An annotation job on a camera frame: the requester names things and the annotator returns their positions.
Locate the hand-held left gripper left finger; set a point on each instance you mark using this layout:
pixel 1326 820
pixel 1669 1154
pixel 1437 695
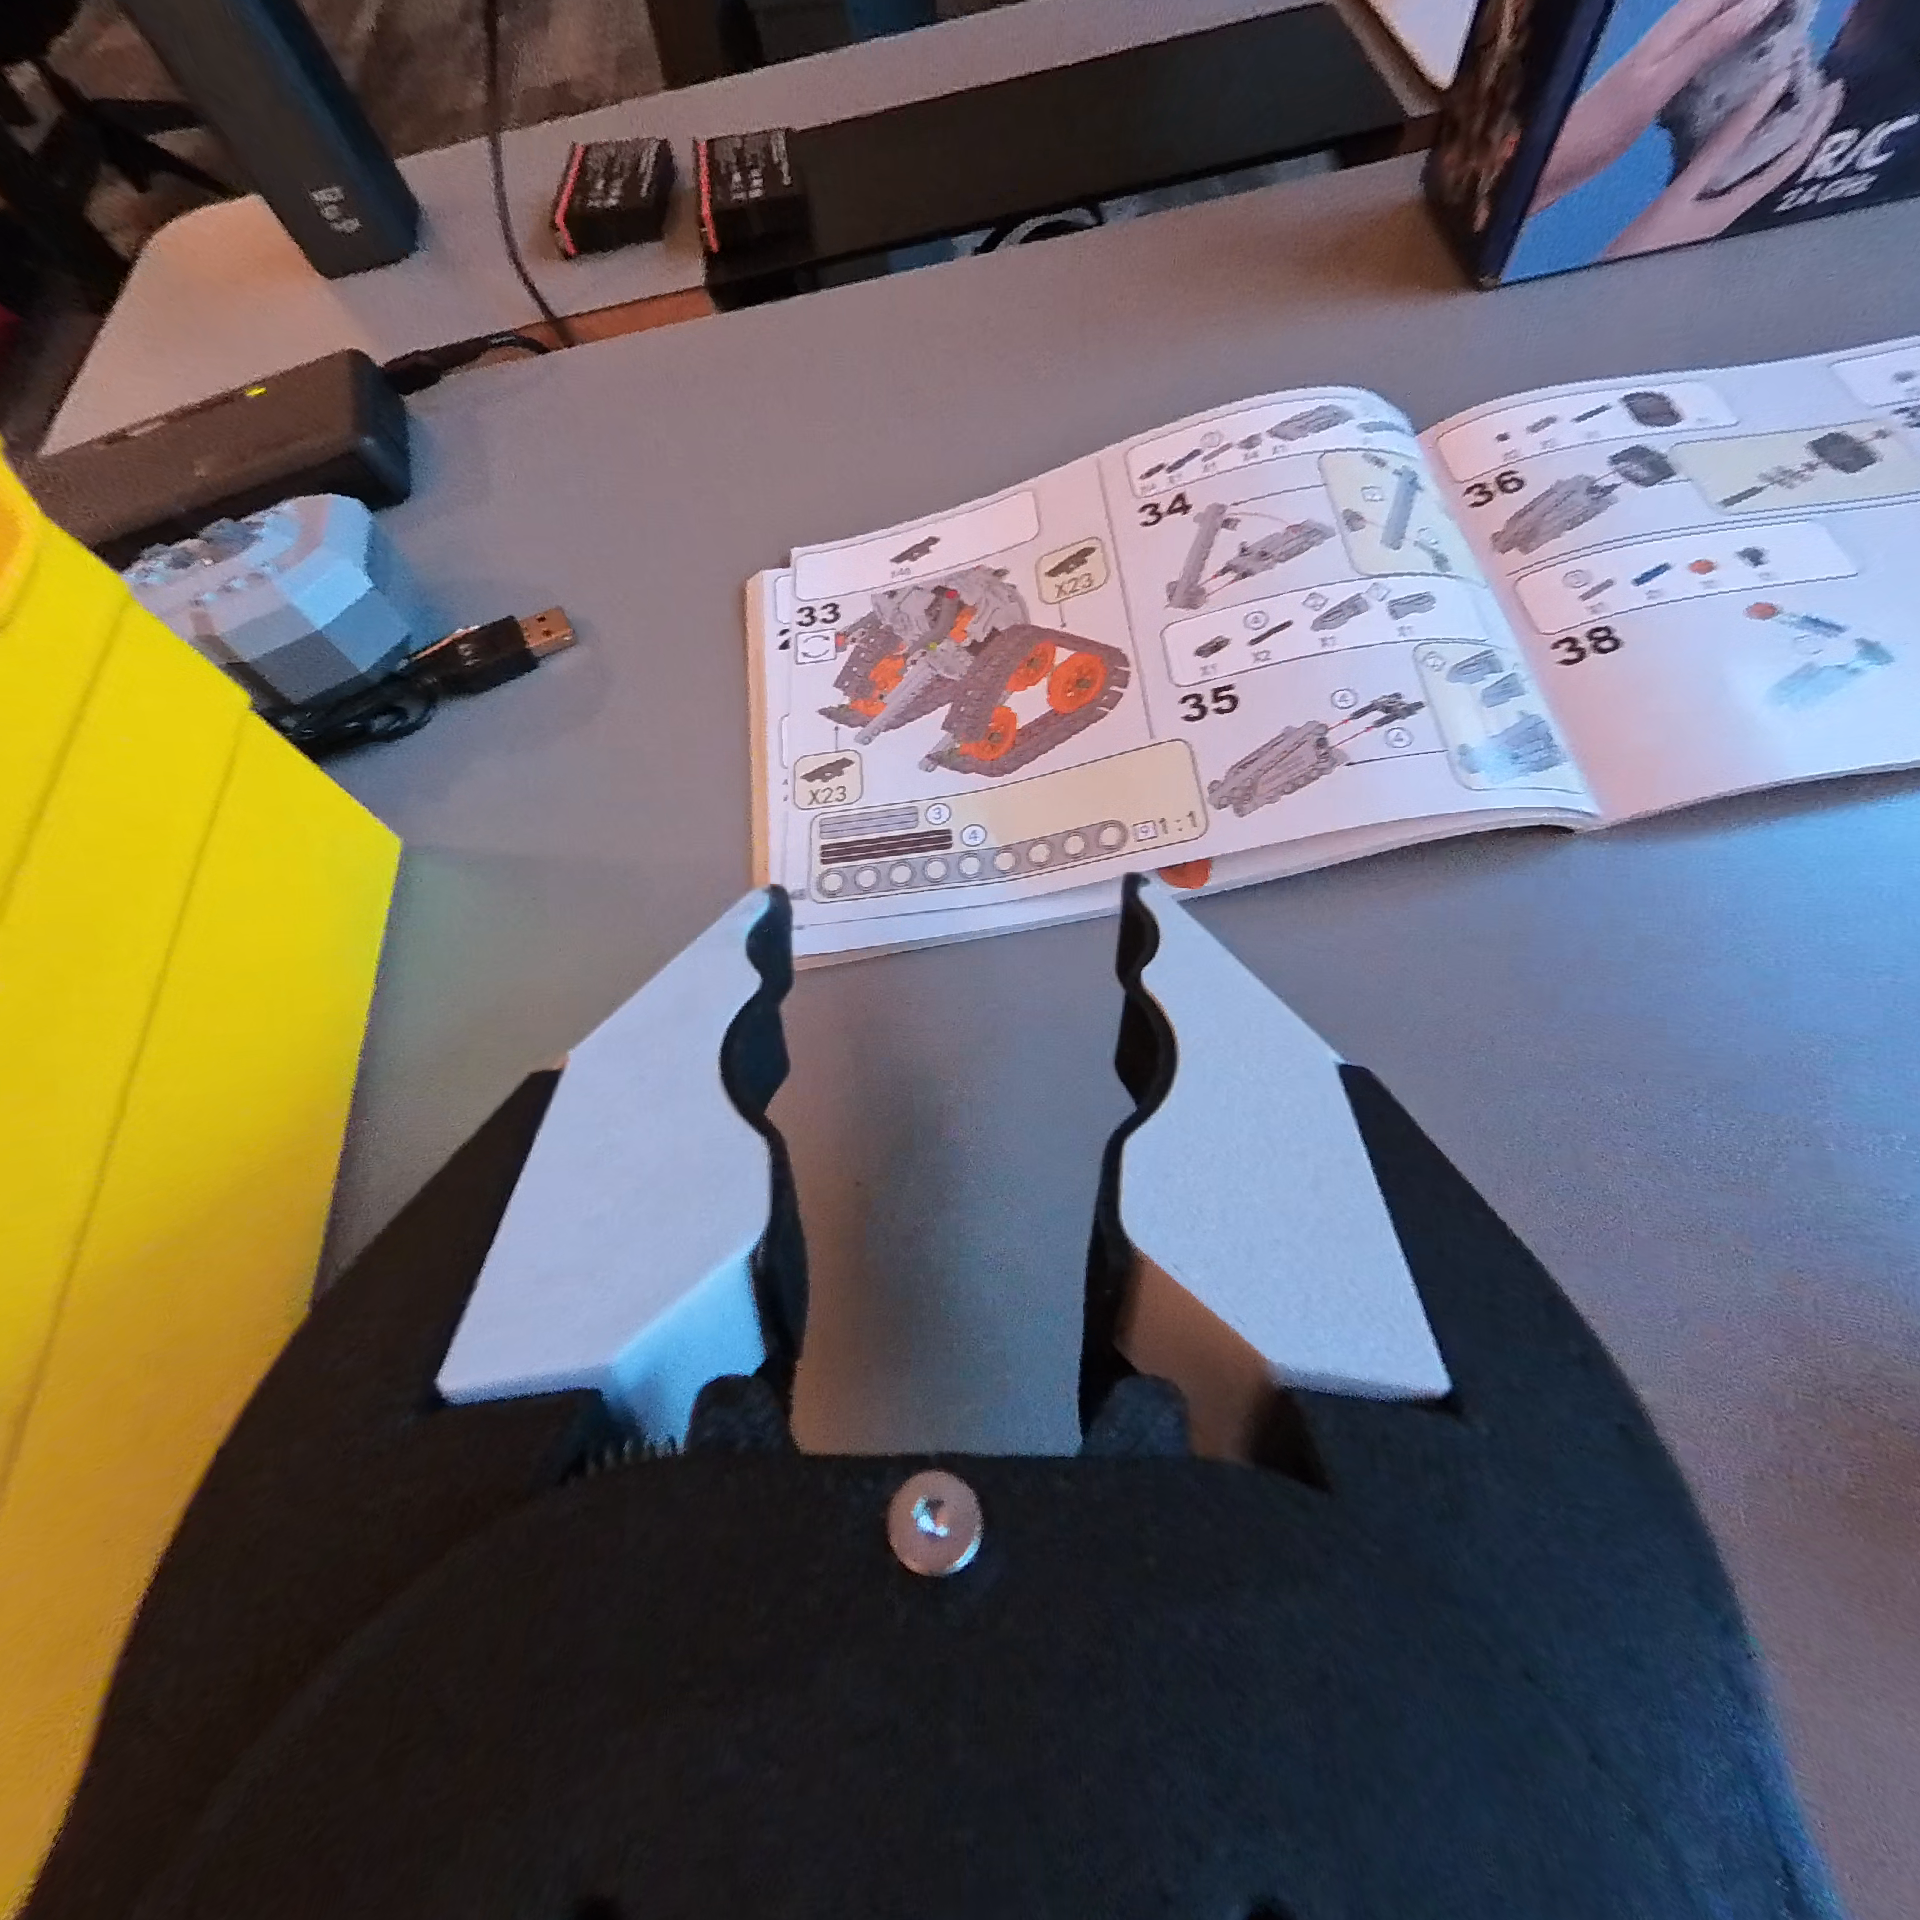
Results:
pixel 617 1200

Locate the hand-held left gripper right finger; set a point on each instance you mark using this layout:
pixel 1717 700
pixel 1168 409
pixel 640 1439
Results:
pixel 1274 1200

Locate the white instruction booklet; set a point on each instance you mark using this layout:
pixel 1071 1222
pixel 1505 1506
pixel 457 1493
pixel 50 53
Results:
pixel 1274 673

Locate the grey desk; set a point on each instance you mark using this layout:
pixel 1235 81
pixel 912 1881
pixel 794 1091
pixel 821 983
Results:
pixel 1575 1127
pixel 299 315

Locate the yellow plastic bin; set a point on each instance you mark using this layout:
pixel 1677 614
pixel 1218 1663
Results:
pixel 152 1052

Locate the grey battery hub brick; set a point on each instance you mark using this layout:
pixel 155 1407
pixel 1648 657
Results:
pixel 286 599

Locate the black charger box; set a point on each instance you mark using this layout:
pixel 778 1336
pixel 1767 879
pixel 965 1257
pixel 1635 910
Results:
pixel 224 437

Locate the dark blue long case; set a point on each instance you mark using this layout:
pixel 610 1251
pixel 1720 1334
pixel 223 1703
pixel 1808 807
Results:
pixel 299 135

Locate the blue robot kit box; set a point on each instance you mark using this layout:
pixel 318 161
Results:
pixel 1648 150

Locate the black camera battery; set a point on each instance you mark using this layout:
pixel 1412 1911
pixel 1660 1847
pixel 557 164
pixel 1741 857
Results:
pixel 617 193
pixel 755 189

